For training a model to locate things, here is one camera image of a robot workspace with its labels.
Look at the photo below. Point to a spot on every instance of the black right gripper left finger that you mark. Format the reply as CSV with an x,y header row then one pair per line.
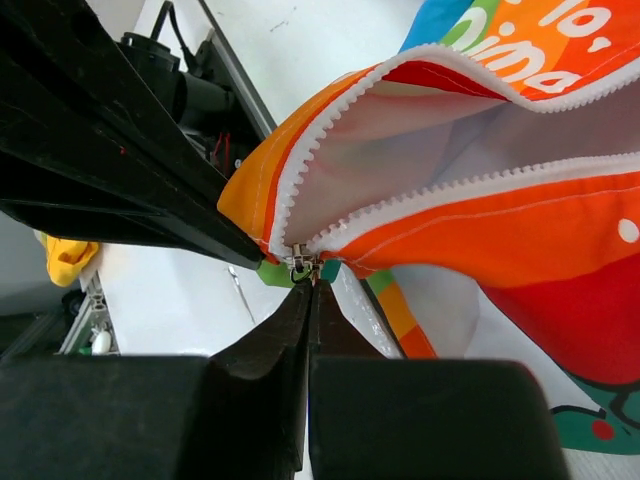
x,y
237,414

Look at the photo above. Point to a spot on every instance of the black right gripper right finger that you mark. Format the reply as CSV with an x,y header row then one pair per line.
x,y
376,418

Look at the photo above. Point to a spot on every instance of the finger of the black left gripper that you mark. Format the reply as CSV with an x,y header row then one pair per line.
x,y
88,152

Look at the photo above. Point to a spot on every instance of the rainbow white children's jacket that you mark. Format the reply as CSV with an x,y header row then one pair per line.
x,y
485,182

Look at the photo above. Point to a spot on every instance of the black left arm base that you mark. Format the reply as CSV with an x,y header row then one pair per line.
x,y
208,93

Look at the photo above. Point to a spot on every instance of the yellow cloth item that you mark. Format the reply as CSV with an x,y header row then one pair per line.
x,y
65,258

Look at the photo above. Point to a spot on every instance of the aluminium frame rail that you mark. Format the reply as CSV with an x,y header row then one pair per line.
x,y
92,332

